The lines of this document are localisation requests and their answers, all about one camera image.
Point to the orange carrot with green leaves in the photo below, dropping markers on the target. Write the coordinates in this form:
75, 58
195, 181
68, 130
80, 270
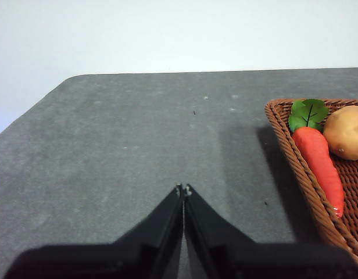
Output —
321, 162

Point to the brown wicker basket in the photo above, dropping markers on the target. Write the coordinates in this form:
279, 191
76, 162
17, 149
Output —
350, 186

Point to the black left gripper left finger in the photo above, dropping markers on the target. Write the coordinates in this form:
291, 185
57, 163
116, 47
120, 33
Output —
109, 261

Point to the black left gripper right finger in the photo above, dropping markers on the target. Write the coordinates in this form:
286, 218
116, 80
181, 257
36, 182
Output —
269, 261

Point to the brown potato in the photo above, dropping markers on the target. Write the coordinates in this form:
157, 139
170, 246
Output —
347, 133

